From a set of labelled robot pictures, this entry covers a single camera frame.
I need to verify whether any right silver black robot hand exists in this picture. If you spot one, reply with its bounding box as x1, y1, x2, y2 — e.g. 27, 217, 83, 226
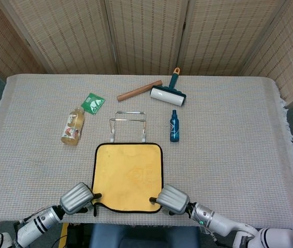
149, 183, 191, 216

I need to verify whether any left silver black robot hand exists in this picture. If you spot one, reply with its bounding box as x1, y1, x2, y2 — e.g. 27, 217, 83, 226
59, 182, 102, 215

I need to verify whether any yellow cloth black trim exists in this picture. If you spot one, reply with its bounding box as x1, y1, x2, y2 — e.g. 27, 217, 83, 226
91, 142, 164, 216

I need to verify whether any yellow strip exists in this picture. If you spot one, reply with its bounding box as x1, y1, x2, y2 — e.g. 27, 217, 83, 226
59, 222, 69, 248

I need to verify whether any yellow juice bottle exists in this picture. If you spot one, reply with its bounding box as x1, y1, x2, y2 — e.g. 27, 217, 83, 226
60, 106, 86, 147

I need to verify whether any blue spray bottle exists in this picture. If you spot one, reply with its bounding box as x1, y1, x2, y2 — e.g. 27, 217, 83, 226
169, 109, 181, 143

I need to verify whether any green sachet packet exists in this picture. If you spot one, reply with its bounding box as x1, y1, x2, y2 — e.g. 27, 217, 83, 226
81, 92, 106, 115

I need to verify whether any wooden rolling pin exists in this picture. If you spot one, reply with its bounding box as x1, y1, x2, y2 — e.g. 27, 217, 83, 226
116, 80, 163, 103

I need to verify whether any metal wire rack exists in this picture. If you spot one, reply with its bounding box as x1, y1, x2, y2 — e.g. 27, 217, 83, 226
109, 111, 147, 143

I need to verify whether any teal handled lint roller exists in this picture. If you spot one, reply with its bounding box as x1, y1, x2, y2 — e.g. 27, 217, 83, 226
149, 67, 188, 107

